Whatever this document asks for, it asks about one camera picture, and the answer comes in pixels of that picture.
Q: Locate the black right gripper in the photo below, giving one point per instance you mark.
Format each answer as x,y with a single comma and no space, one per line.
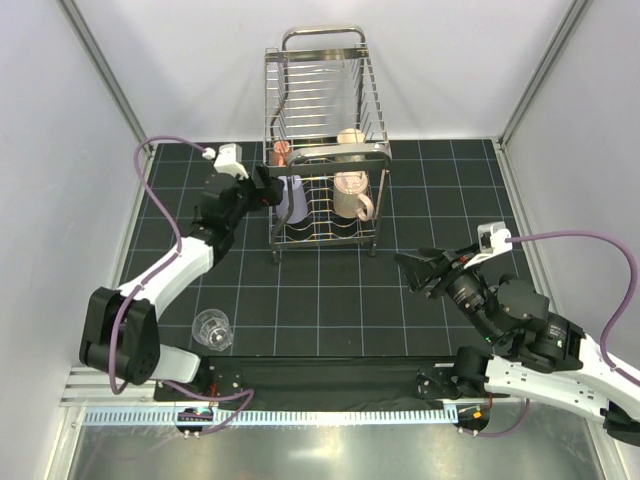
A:
418,270

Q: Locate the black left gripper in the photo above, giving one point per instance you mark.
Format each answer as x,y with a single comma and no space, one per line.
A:
267,195

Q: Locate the lilac plastic cup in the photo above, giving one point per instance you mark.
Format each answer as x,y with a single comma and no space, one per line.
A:
300,209

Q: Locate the pink ceramic mug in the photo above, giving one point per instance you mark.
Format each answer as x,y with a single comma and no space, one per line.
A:
279,153

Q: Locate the tan mug lilac inside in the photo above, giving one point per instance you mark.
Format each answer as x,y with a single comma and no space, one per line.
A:
350,196

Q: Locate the clear glass tumbler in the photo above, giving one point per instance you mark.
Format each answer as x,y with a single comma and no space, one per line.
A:
211,328

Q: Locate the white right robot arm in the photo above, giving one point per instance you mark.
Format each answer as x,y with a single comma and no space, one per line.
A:
550,359

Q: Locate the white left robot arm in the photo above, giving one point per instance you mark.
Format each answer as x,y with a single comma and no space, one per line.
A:
121,334

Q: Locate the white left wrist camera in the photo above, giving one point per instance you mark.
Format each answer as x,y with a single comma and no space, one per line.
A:
227,160

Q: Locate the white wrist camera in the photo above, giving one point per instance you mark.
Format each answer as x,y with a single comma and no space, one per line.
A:
227,160
493,240

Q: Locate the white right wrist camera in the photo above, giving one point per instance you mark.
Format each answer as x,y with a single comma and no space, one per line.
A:
493,240

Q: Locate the steel wire dish rack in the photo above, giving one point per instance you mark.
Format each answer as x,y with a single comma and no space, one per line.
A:
318,82

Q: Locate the white slotted cable duct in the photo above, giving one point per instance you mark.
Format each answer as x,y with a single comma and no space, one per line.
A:
184,415

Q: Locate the left aluminium frame post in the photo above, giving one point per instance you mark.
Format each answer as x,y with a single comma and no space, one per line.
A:
93,51

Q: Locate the aluminium frame post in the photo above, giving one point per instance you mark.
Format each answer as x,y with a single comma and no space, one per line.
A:
569,23
93,51

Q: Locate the right aluminium frame post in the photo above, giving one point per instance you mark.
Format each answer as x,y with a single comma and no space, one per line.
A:
569,23

